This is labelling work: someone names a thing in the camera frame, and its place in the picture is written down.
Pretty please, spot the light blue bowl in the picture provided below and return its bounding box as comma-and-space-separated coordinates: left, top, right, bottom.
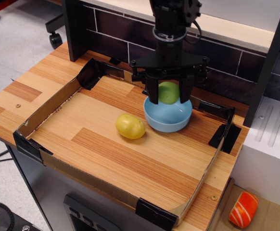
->
143, 97, 192, 133

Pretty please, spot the yellow toy potato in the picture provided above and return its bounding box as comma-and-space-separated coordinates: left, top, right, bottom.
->
115, 114, 146, 140

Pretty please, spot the dark grey right post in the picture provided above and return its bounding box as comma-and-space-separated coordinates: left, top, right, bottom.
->
243, 20, 280, 127

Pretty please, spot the dark grey post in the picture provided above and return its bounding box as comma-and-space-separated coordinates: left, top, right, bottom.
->
243, 20, 280, 127
62, 0, 88, 62

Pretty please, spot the grey oven control panel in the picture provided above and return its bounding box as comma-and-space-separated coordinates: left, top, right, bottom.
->
64, 194, 124, 231

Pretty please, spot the dark grey left post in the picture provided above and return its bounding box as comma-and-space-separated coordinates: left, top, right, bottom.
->
62, 0, 88, 62

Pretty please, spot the white toy sink drainboard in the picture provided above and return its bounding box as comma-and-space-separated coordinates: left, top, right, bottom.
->
231, 97, 280, 205

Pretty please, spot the light wooden shelf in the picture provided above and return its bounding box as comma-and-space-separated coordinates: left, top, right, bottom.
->
85, 0, 274, 54

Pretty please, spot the black office chair base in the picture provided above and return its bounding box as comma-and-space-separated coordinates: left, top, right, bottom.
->
45, 14, 64, 49

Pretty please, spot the green toy pear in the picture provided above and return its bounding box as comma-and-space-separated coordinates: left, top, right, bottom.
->
158, 81, 179, 104

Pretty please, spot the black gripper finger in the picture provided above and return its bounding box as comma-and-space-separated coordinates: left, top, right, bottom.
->
179, 75, 194, 103
145, 75, 159, 104

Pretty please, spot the orange salmon sushi toy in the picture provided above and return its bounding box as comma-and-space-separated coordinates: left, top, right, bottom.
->
229, 191, 258, 228

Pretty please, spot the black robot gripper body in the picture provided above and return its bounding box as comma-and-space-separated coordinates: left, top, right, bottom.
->
130, 40, 209, 82

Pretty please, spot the cardboard fence with black tape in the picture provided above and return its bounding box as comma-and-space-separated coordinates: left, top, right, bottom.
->
13, 59, 242, 231

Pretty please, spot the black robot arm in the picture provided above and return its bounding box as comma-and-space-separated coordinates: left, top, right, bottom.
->
130, 0, 209, 104

